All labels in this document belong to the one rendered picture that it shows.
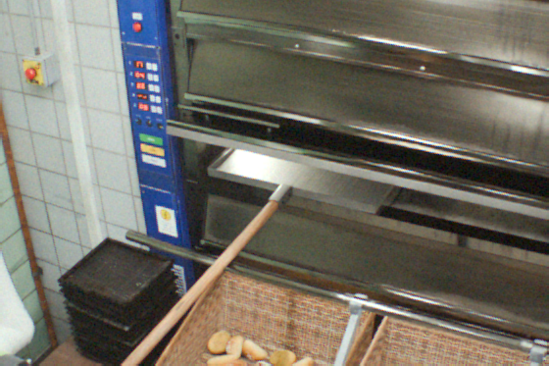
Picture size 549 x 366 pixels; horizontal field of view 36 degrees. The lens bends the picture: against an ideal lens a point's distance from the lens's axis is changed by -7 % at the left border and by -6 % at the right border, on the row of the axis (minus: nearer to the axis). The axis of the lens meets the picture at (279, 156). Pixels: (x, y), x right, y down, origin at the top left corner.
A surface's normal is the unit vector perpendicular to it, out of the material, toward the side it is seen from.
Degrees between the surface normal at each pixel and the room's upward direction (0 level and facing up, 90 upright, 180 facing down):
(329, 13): 70
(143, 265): 0
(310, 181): 1
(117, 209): 90
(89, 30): 90
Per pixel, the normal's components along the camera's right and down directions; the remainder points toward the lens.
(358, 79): -0.46, 0.13
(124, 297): -0.04, -0.87
